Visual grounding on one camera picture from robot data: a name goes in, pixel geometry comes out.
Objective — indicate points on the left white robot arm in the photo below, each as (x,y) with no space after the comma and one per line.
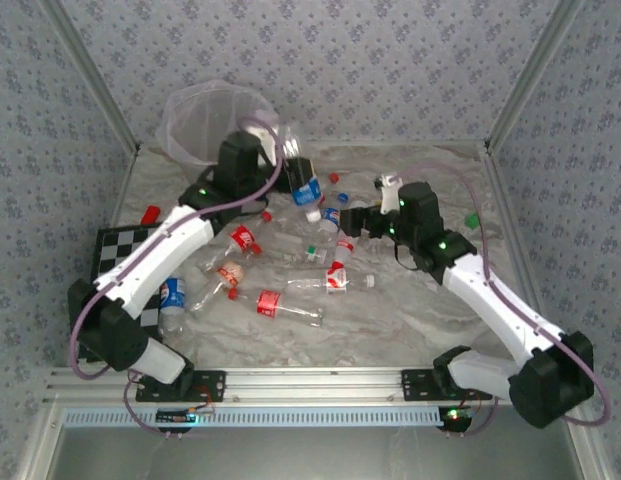
(155,255)

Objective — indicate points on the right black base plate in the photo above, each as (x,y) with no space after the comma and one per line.
(415,385)

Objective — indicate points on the red block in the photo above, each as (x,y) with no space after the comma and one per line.
(150,214)

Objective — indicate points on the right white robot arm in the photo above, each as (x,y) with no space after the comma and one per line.
(490,295)

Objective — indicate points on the blue label Pepsi bottle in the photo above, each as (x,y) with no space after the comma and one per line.
(173,296)

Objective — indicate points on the left circuit board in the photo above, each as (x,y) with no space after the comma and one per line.
(175,416)

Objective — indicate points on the aluminium mounting rail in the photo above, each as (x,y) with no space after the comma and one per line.
(315,385)

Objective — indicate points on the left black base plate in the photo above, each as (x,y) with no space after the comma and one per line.
(210,387)

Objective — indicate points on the black and white chessboard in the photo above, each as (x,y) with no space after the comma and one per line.
(115,245)

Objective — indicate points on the right circuit board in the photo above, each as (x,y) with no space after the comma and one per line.
(455,417)

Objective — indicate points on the aluminium side rail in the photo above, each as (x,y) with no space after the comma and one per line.
(512,225)

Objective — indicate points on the clear bottle green cap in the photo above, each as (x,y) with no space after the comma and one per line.
(312,248)

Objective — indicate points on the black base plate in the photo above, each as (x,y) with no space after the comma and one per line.
(210,387)
(415,385)

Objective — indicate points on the blue label white cap bottle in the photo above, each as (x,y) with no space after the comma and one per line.
(306,196)

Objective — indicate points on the circuit board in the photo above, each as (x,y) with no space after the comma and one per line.
(175,416)
(455,417)

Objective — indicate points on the red cap Coca-Cola bottle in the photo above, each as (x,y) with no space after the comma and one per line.
(242,237)

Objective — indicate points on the blue cap Pepsi bottle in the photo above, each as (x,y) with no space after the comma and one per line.
(332,215)

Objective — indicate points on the aluminium frame post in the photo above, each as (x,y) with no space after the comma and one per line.
(531,75)
(94,75)

